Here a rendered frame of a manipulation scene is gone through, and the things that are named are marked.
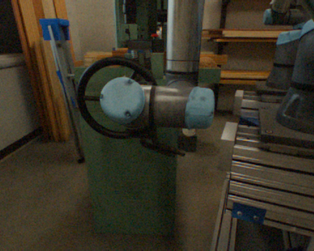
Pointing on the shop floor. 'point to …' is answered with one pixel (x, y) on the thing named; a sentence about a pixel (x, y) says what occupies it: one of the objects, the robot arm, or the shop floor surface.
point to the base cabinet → (130, 180)
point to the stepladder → (65, 72)
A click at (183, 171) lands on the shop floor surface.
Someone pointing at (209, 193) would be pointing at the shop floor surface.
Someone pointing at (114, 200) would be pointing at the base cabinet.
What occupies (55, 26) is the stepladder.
